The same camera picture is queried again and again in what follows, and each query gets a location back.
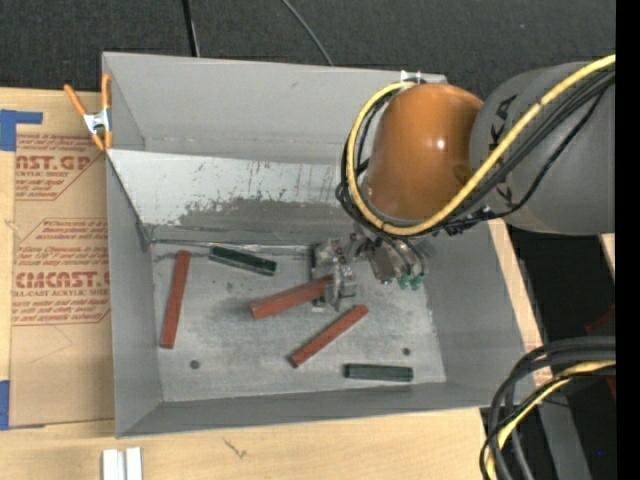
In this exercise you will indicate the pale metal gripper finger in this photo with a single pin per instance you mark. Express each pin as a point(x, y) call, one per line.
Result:
point(344, 294)
point(347, 272)

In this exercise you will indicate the red-brown flat block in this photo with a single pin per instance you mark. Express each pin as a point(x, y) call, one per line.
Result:
point(176, 298)
point(327, 337)
point(285, 300)

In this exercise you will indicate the grey metal bin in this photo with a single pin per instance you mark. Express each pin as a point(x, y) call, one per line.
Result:
point(310, 348)

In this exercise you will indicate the dark green flat block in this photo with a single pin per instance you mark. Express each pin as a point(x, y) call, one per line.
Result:
point(242, 261)
point(377, 372)

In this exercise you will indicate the brown cardboard board red print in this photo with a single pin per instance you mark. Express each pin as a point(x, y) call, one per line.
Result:
point(55, 348)

